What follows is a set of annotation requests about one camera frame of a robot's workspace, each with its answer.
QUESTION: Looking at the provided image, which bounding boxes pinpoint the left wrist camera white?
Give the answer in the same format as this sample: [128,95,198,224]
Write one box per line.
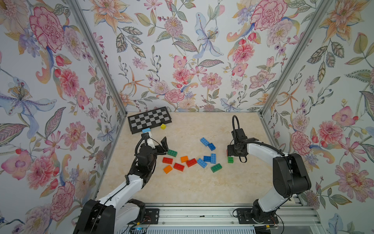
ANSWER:
[146,132,155,149]

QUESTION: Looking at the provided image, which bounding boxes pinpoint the red lego brick lower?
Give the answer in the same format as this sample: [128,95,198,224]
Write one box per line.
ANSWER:
[173,163,185,172]

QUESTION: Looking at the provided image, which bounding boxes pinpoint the green lego brick lower right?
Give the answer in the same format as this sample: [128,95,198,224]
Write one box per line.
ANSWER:
[210,163,223,173]

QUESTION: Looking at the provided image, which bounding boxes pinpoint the long blue lego brick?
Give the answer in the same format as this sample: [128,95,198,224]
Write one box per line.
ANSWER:
[200,137,209,146]

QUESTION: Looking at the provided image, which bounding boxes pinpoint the green lego brick left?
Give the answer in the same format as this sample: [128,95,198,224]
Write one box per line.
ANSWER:
[167,149,178,158]

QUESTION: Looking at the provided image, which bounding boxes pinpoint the blue lego brick tilted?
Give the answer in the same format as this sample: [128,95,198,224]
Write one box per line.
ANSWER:
[197,159,207,168]

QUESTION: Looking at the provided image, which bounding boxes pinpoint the light blue cylinder block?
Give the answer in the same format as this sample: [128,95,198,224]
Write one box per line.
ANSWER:
[142,128,151,133]

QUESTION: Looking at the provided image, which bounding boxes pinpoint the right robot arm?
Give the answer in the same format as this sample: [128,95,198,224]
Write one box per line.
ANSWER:
[228,128,311,223]

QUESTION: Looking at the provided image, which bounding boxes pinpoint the aluminium rail frame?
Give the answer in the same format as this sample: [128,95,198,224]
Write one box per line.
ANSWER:
[119,198,326,234]

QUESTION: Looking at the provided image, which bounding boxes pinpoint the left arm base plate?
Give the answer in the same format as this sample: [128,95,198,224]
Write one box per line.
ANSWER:
[128,208,160,225]

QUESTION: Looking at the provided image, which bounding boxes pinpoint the small blue lego brick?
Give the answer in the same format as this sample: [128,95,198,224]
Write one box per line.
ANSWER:
[207,143,216,151]

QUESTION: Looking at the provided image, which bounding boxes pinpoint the black grey chessboard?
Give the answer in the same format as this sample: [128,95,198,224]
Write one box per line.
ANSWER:
[128,107,172,134]

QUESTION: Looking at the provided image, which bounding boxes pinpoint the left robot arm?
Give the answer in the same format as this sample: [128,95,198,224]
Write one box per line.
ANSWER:
[73,132,168,234]

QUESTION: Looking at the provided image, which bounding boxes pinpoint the small orange lego brick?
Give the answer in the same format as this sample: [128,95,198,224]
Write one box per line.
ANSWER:
[180,156,189,163]

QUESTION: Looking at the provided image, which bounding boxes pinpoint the orange lego brick lower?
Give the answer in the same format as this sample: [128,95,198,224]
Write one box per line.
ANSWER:
[163,165,173,174]

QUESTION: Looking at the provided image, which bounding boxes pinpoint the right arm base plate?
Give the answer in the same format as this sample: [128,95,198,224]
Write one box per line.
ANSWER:
[233,208,279,225]

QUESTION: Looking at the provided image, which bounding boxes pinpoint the red lego brick left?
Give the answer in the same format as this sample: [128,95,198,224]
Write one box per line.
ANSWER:
[162,157,173,165]

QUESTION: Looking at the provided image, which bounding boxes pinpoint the red lego brick middle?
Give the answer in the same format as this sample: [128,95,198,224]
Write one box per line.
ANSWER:
[186,159,197,167]

